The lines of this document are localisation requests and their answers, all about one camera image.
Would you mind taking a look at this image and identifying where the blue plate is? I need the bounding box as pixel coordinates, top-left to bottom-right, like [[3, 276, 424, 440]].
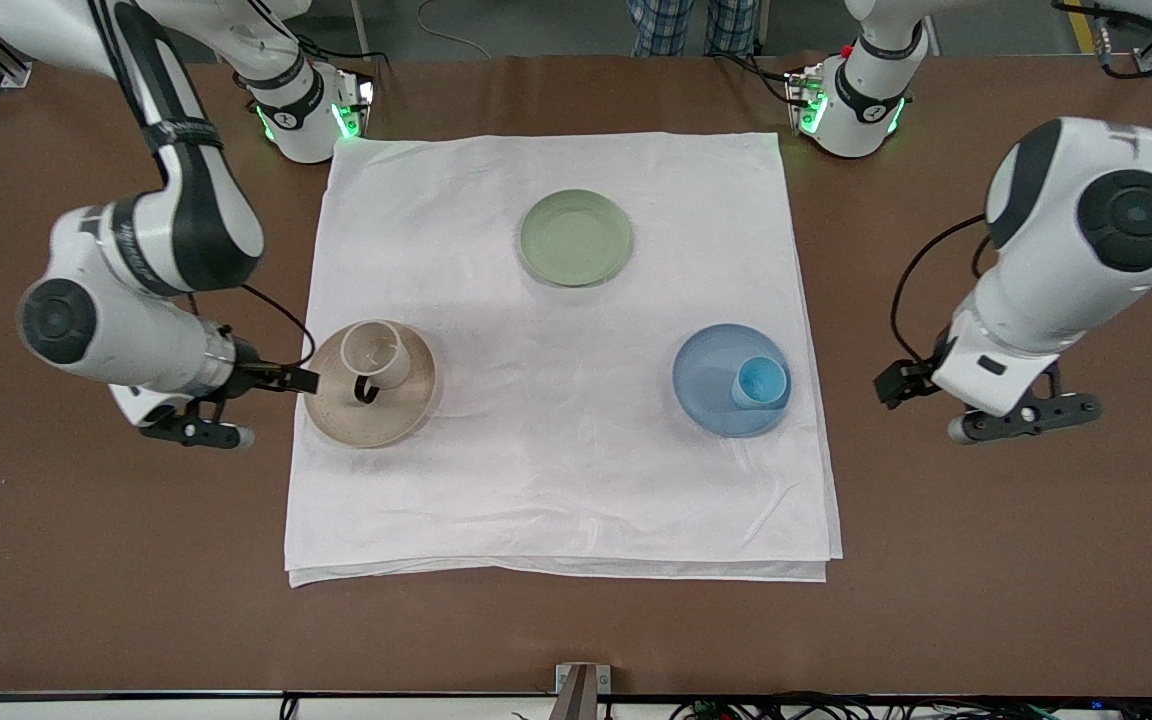
[[672, 323, 795, 439]]

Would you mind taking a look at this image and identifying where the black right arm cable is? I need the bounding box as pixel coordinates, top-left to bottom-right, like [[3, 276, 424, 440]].
[[186, 284, 318, 369]]

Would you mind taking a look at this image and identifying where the beige gray plate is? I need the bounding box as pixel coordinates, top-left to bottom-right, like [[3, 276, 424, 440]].
[[303, 319, 441, 449]]

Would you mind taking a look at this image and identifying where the white cloth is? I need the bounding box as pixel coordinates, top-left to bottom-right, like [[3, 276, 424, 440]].
[[284, 132, 844, 588]]

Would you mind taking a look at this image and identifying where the person in plaid trousers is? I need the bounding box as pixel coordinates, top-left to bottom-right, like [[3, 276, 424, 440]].
[[626, 0, 759, 58]]

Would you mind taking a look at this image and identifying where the white cable on floor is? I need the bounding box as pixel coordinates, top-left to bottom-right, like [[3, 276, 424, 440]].
[[416, 0, 507, 61]]

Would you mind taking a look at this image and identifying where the green plate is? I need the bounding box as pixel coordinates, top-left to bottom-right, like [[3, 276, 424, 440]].
[[517, 188, 633, 289]]

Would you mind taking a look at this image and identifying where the blue cup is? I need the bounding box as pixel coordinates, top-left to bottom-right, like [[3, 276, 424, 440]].
[[731, 356, 791, 411]]

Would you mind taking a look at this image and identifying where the white mug black handle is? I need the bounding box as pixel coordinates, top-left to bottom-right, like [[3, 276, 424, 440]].
[[339, 318, 416, 406]]

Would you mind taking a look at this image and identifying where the bundle of cables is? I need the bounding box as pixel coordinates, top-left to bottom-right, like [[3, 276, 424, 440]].
[[666, 693, 1152, 720]]

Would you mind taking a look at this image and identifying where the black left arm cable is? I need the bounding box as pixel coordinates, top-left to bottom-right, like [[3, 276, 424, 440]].
[[890, 213, 993, 367]]

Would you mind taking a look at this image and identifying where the grey metal table bracket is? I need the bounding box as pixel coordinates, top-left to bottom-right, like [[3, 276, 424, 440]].
[[553, 662, 613, 720]]

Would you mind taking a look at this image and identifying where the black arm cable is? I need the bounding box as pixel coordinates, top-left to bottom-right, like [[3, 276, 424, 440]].
[[890, 213, 993, 367], [186, 284, 318, 369]]

